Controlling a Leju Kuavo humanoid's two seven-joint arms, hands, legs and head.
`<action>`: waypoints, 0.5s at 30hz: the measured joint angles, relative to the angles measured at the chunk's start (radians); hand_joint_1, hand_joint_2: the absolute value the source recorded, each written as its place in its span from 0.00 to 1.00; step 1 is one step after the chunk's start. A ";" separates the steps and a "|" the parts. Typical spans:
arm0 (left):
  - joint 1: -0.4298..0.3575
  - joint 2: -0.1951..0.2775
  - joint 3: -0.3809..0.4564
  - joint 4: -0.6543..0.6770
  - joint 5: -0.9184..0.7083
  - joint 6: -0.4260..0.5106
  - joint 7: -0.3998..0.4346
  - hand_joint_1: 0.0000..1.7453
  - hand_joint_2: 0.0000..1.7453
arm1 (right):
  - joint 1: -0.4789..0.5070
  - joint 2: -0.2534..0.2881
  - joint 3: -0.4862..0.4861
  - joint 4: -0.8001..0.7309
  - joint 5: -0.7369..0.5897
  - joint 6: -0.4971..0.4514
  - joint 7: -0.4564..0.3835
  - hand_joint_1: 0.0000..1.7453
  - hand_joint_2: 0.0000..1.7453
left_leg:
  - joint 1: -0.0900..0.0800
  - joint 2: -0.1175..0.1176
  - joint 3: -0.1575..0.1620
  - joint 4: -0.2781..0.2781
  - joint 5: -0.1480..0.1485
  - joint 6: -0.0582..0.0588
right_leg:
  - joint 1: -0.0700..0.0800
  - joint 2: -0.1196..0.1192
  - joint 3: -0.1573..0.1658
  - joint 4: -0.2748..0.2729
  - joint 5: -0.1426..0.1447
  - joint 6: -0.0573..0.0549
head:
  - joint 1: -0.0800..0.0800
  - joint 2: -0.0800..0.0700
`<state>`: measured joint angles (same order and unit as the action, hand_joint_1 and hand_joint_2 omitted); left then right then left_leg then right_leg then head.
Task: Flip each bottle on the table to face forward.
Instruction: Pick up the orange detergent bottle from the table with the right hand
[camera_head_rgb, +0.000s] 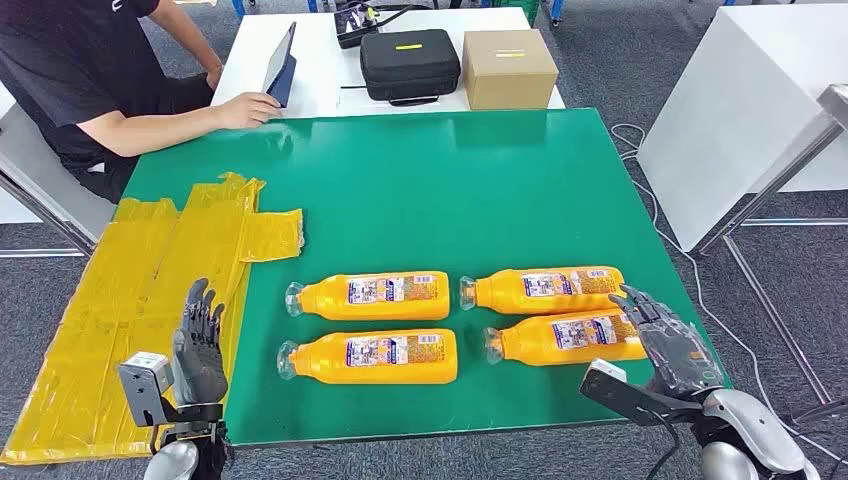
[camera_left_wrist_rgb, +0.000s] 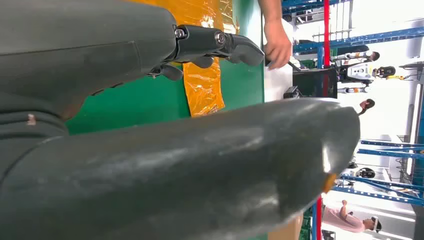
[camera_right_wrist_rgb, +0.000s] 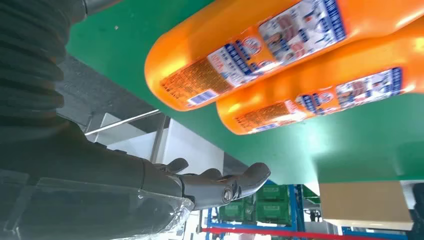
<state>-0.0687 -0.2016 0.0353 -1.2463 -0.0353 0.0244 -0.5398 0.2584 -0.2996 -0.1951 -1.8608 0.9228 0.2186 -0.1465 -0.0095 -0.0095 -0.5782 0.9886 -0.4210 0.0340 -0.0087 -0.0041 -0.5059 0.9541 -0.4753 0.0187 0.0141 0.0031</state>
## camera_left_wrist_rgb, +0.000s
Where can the person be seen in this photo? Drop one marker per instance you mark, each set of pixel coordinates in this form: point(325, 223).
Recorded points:
point(276, 39)
point(375, 56)
point(344, 221)

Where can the white humanoid robot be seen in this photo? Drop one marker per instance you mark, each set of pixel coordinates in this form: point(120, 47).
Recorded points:
point(359, 71)

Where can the black box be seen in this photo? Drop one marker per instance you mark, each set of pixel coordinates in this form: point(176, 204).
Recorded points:
point(314, 82)

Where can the red pole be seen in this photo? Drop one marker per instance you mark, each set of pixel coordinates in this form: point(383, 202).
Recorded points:
point(326, 33)

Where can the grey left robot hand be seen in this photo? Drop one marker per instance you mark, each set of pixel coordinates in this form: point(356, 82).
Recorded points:
point(165, 172)

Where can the yellow plastic sheet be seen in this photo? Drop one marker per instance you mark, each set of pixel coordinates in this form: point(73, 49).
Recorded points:
point(202, 89)

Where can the blue shelving rack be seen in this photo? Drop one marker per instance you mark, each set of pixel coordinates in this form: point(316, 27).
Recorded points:
point(364, 39)
point(381, 195)

